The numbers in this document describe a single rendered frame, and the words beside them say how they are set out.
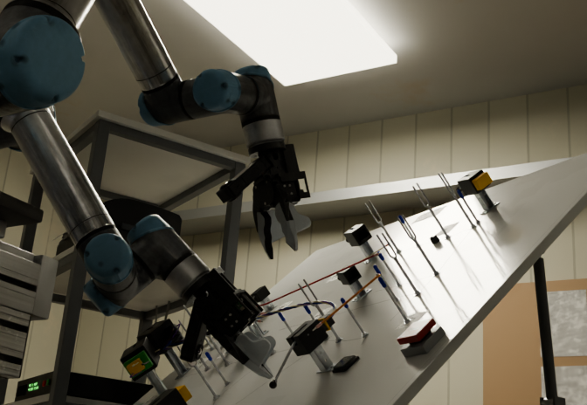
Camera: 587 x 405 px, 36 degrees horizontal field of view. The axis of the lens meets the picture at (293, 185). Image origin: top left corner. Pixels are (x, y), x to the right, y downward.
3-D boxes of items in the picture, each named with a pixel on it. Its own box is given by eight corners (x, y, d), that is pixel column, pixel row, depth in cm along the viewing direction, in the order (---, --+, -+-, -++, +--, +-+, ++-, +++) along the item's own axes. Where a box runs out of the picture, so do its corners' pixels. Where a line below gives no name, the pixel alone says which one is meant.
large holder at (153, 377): (180, 374, 236) (149, 328, 235) (176, 394, 219) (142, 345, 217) (158, 387, 236) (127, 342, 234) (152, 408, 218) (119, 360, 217)
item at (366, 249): (366, 254, 236) (348, 225, 235) (383, 253, 225) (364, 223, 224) (353, 264, 234) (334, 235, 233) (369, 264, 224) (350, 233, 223)
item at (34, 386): (53, 394, 235) (58, 368, 238) (11, 404, 263) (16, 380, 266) (168, 411, 251) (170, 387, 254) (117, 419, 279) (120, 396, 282)
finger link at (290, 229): (323, 238, 166) (304, 197, 170) (297, 243, 162) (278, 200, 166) (316, 247, 168) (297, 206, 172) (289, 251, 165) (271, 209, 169)
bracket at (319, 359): (316, 374, 169) (301, 351, 168) (324, 366, 170) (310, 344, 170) (330, 371, 165) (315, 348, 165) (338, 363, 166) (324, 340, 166)
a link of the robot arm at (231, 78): (176, 117, 164) (212, 122, 174) (227, 106, 159) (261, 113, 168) (173, 74, 165) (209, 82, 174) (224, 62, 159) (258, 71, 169)
